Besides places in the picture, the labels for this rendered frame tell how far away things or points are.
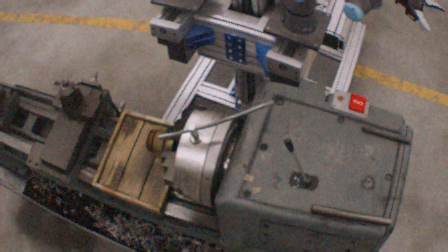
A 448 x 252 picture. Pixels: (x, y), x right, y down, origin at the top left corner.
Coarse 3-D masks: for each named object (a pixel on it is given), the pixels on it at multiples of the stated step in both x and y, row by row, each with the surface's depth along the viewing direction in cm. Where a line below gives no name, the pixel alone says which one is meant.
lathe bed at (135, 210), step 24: (24, 96) 230; (48, 96) 229; (24, 120) 233; (48, 120) 222; (0, 144) 225; (24, 144) 212; (96, 144) 222; (96, 168) 206; (96, 192) 212; (144, 216) 210; (168, 216) 195; (192, 216) 193; (216, 216) 195; (216, 240) 203
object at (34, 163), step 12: (108, 96) 218; (96, 120) 211; (36, 144) 208; (84, 144) 205; (36, 156) 204; (84, 156) 207; (36, 168) 201; (48, 168) 198; (72, 168) 198; (60, 180) 197; (72, 180) 199
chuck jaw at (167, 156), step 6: (168, 150) 180; (162, 156) 179; (168, 156) 179; (174, 156) 179; (162, 162) 182; (168, 162) 177; (168, 168) 176; (168, 174) 175; (168, 180) 174; (180, 192) 174
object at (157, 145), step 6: (150, 132) 183; (156, 132) 183; (162, 132) 182; (150, 138) 181; (156, 138) 181; (168, 138) 181; (150, 144) 182; (156, 144) 180; (162, 144) 179; (168, 144) 181; (174, 144) 186; (150, 150) 183; (156, 150) 181; (162, 150) 180; (174, 150) 185
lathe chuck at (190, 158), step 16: (192, 112) 172; (208, 112) 172; (224, 112) 174; (208, 128) 168; (192, 144) 166; (208, 144) 165; (176, 160) 167; (192, 160) 166; (176, 176) 168; (192, 176) 167; (176, 192) 175; (192, 192) 170
